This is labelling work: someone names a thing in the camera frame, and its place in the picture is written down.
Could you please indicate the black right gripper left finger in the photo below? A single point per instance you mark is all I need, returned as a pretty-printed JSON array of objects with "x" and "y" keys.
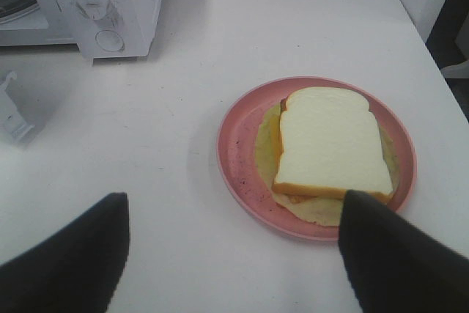
[{"x": 75, "y": 270}]

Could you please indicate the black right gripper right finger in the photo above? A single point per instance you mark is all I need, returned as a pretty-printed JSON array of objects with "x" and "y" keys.
[{"x": 393, "y": 266}]

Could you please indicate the white microwave door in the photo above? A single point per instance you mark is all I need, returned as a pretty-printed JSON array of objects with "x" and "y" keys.
[{"x": 14, "y": 128}]

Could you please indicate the pink round plate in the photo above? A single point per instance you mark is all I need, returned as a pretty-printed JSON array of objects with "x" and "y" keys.
[{"x": 236, "y": 151}]

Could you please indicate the round white door button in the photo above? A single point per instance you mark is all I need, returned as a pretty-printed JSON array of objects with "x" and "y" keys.
[{"x": 109, "y": 41}]

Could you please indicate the white timer knob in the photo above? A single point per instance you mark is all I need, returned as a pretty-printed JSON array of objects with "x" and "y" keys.
[{"x": 93, "y": 9}]

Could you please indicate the white bread sandwich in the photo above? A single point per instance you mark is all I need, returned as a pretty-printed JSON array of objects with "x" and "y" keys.
[{"x": 318, "y": 143}]

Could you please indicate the white microwave oven body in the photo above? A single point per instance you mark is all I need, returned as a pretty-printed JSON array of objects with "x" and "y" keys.
[{"x": 57, "y": 22}]

